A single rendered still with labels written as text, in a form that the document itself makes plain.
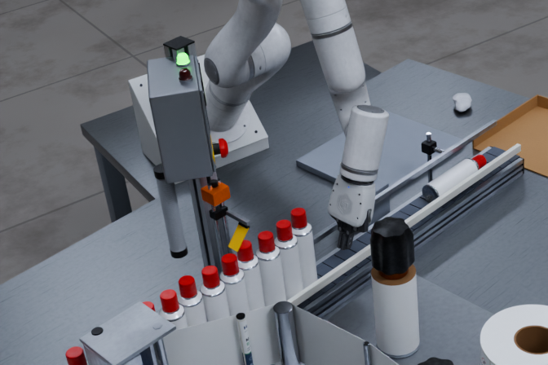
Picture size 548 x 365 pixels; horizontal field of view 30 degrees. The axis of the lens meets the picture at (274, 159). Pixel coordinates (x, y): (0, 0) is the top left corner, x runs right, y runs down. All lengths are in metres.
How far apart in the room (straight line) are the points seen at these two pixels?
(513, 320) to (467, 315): 0.25
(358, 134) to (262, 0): 0.37
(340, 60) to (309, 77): 1.16
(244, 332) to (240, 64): 0.77
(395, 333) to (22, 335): 0.88
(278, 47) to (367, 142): 0.46
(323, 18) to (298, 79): 1.19
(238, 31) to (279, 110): 0.73
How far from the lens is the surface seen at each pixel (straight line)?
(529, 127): 2.97
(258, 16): 2.38
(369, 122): 2.22
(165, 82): 1.93
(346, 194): 2.29
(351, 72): 2.18
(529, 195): 2.68
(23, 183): 4.72
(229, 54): 2.49
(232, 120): 2.83
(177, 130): 1.92
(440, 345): 2.15
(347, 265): 2.32
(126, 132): 3.16
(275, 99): 3.21
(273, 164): 2.87
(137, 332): 1.86
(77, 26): 6.25
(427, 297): 2.27
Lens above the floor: 2.31
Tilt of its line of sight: 31 degrees down
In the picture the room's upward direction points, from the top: 7 degrees counter-clockwise
